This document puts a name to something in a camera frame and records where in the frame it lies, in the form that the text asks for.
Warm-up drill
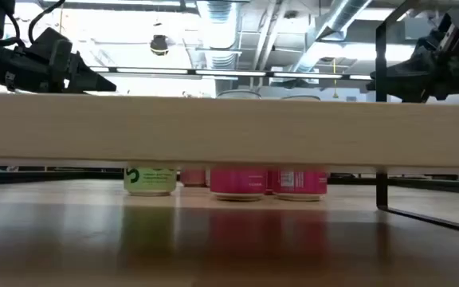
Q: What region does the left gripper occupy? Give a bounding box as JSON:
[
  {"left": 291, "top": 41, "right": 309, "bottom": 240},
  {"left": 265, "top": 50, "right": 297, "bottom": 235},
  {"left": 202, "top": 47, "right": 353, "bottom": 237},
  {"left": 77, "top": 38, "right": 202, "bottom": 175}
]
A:
[{"left": 8, "top": 26, "right": 118, "bottom": 94}]

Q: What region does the raspberry lime beverage can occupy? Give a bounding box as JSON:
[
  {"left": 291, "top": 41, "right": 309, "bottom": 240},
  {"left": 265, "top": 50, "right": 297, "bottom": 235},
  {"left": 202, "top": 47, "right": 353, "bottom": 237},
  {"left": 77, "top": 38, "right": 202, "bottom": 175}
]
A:
[
  {"left": 272, "top": 94, "right": 328, "bottom": 202},
  {"left": 210, "top": 89, "right": 269, "bottom": 202}
]

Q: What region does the green beverage can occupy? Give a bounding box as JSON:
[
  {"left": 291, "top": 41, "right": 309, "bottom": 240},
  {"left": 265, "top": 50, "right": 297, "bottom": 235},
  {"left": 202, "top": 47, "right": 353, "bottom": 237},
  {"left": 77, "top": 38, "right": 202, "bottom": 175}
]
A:
[{"left": 124, "top": 166, "right": 178, "bottom": 197}]

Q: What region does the black dome ceiling fixture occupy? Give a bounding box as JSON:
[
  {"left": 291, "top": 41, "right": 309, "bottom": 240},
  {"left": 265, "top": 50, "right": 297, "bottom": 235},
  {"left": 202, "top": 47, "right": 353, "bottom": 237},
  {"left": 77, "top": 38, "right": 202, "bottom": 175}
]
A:
[{"left": 149, "top": 34, "right": 170, "bottom": 57}]

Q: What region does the long linear ceiling light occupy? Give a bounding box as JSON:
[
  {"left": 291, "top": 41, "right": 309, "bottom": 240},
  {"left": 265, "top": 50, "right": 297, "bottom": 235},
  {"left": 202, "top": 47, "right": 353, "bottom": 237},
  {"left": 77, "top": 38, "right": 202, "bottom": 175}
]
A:
[{"left": 88, "top": 65, "right": 374, "bottom": 81}]

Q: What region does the silver can top left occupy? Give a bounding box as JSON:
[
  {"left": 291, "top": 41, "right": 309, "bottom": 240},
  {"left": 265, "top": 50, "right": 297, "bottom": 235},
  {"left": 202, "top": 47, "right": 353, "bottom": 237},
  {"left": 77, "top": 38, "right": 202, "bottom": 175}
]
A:
[{"left": 179, "top": 167, "right": 207, "bottom": 188}]

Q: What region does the yellow pendant cord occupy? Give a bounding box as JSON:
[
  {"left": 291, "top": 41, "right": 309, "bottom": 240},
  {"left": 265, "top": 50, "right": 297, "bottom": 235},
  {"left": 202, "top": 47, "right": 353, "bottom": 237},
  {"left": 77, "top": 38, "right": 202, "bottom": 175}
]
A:
[{"left": 331, "top": 57, "right": 340, "bottom": 100}]

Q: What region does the smooth silver ventilation duct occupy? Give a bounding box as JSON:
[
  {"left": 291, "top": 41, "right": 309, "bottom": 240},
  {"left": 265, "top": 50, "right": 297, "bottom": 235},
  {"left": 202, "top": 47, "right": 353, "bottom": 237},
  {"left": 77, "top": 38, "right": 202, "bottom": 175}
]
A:
[{"left": 292, "top": 0, "right": 374, "bottom": 75}]

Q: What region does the corrugated silver ventilation duct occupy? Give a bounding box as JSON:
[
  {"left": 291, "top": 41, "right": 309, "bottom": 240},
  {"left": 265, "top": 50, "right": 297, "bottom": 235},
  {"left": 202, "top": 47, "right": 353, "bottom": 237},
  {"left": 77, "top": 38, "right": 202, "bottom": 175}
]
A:
[{"left": 205, "top": 0, "right": 237, "bottom": 71}]

